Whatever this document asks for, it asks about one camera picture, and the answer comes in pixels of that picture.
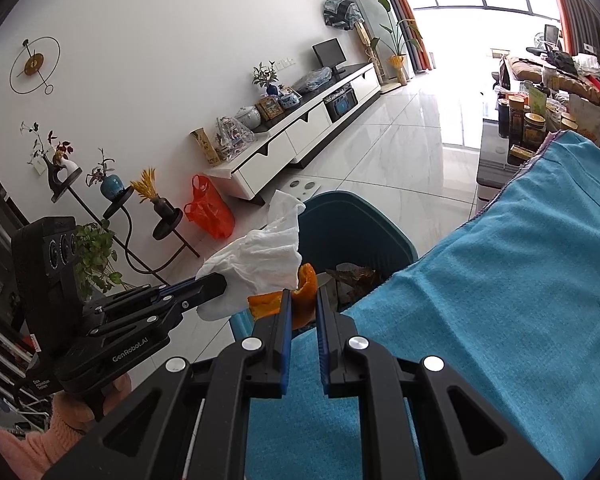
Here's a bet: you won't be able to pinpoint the office chair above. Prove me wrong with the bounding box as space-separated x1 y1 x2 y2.
527 25 564 59

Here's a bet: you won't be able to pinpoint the blue pot plant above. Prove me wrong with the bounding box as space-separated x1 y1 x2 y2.
86 148 126 200

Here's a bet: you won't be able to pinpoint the floral covered fan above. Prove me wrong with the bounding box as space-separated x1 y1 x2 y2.
324 0 366 32

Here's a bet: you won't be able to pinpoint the brown paper bag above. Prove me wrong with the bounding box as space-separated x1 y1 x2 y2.
567 92 600 146

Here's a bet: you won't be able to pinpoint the white lidded jar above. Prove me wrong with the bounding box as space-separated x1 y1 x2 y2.
235 106 262 131

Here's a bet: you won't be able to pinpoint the person's left forearm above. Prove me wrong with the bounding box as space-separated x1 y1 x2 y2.
0 374 132 480

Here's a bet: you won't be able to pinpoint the green trailing plant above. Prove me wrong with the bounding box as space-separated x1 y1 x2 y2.
75 220 124 292

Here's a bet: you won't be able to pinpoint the white vase red flowers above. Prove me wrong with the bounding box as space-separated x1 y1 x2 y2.
20 121 84 181

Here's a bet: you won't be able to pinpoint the curved orange peel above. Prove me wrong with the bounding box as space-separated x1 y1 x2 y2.
247 262 319 332

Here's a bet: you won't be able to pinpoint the black monitor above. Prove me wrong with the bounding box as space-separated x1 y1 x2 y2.
312 38 346 77

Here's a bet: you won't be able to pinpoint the wooden picture frame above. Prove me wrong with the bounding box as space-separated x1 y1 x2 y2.
255 96 284 122

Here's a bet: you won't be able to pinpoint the orange plastic bag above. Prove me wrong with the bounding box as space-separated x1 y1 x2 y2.
184 175 236 240

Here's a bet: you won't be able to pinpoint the white tissue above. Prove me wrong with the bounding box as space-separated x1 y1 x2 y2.
195 190 306 322

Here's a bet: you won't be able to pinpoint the black bag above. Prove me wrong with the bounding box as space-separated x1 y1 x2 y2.
550 50 579 76

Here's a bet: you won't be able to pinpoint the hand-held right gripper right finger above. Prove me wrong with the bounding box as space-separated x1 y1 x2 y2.
316 285 563 480

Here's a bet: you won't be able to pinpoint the yellow gift box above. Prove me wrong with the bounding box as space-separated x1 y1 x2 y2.
190 127 221 166

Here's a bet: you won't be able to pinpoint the white standing air conditioner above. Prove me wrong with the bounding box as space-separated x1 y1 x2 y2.
332 0 406 79

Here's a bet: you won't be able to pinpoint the clear wrapped ornament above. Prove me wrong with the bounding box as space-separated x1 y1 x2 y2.
215 116 256 161

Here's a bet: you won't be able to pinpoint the clear plastic bundle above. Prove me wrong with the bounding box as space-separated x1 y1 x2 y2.
292 66 334 94

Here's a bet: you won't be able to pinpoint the white black tv cabinet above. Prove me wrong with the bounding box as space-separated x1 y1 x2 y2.
215 62 384 206

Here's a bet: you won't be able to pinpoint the dark vase with twigs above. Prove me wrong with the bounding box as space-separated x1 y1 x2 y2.
252 61 281 97

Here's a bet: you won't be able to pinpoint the black vase with wheat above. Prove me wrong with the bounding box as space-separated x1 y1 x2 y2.
130 167 174 219

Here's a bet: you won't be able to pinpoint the blue floral tablecloth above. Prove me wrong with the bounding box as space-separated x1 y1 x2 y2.
245 130 600 480

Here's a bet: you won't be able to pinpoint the round metal wall clock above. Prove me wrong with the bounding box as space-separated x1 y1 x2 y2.
10 37 61 95

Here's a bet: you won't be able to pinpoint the yellow wheat bundle vase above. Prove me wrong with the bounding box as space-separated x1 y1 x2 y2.
389 55 409 84

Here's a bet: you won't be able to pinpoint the black metal plant stand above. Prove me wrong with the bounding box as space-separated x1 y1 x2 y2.
42 160 201 282

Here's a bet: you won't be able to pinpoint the blue plastic bin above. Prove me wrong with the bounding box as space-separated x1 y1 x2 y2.
230 191 421 342

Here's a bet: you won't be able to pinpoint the glass coffee table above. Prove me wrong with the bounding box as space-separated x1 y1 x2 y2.
476 110 532 202

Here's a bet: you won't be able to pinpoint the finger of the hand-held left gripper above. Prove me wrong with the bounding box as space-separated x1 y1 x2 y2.
92 272 229 341
82 281 204 317

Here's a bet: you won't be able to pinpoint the dark glass jar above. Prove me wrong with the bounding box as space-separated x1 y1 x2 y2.
509 94 529 146
522 112 547 151

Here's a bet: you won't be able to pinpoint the tall large-leaf potted plant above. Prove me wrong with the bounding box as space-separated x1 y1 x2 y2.
370 0 424 84

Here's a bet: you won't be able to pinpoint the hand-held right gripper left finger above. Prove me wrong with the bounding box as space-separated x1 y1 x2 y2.
42 287 294 480

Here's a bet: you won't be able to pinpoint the rattan stand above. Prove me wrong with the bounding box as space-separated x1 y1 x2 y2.
354 22 384 84

